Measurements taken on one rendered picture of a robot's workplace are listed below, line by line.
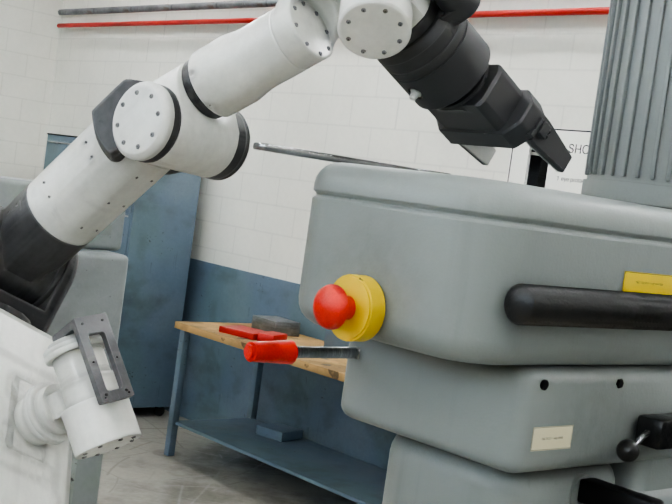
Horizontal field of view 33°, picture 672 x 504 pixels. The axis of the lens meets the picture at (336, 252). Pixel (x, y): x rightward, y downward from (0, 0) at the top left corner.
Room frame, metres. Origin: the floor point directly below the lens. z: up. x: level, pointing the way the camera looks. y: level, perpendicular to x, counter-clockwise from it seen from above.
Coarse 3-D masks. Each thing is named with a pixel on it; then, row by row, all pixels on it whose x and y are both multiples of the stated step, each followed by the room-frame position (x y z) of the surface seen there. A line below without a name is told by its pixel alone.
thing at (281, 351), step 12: (252, 348) 1.07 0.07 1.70; (264, 348) 1.08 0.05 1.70; (276, 348) 1.09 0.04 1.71; (288, 348) 1.10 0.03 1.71; (300, 348) 1.12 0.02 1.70; (312, 348) 1.13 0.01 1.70; (324, 348) 1.14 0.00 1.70; (336, 348) 1.15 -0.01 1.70; (348, 348) 1.16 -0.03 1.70; (252, 360) 1.08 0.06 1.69; (264, 360) 1.08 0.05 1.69; (276, 360) 1.09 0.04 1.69; (288, 360) 1.10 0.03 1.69
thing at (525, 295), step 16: (512, 288) 0.95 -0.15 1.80; (528, 288) 0.94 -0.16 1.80; (544, 288) 0.96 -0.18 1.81; (560, 288) 0.97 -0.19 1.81; (576, 288) 0.99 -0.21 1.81; (512, 304) 0.95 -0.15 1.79; (528, 304) 0.94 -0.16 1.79; (544, 304) 0.94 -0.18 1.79; (560, 304) 0.96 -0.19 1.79; (576, 304) 0.97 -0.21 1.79; (592, 304) 0.99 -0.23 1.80; (608, 304) 1.00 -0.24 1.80; (624, 304) 1.02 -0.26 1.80; (640, 304) 1.04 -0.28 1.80; (656, 304) 1.06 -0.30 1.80; (512, 320) 0.95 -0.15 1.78; (528, 320) 0.94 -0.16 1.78; (544, 320) 0.95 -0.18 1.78; (560, 320) 0.96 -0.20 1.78; (576, 320) 0.98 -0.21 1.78; (592, 320) 0.99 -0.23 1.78; (608, 320) 1.01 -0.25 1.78; (624, 320) 1.02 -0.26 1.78; (640, 320) 1.04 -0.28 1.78; (656, 320) 1.06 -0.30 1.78
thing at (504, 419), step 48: (384, 384) 1.14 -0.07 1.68; (432, 384) 1.09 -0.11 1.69; (480, 384) 1.05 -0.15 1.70; (528, 384) 1.02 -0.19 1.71; (576, 384) 1.06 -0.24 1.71; (624, 384) 1.12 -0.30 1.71; (432, 432) 1.08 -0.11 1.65; (480, 432) 1.04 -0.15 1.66; (528, 432) 1.02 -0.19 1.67; (576, 432) 1.07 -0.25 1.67; (624, 432) 1.12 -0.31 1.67
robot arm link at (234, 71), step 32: (256, 32) 1.09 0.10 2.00; (192, 64) 1.12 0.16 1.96; (224, 64) 1.10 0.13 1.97; (256, 64) 1.09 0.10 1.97; (288, 64) 1.08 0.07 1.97; (192, 96) 1.13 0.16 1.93; (224, 96) 1.11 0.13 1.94; (256, 96) 1.12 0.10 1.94; (192, 128) 1.12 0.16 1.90; (224, 128) 1.16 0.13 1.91; (160, 160) 1.12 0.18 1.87; (192, 160) 1.14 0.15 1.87; (224, 160) 1.17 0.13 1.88
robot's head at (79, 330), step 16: (80, 320) 1.09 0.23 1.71; (96, 320) 1.10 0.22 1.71; (64, 336) 1.10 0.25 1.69; (80, 336) 1.08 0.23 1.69; (96, 336) 1.11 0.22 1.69; (112, 336) 1.10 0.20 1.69; (48, 352) 1.10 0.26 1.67; (112, 352) 1.09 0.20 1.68; (96, 368) 1.07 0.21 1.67; (112, 368) 1.09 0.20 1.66; (96, 384) 1.06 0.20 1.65; (128, 384) 1.09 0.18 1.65; (112, 400) 1.07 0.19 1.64
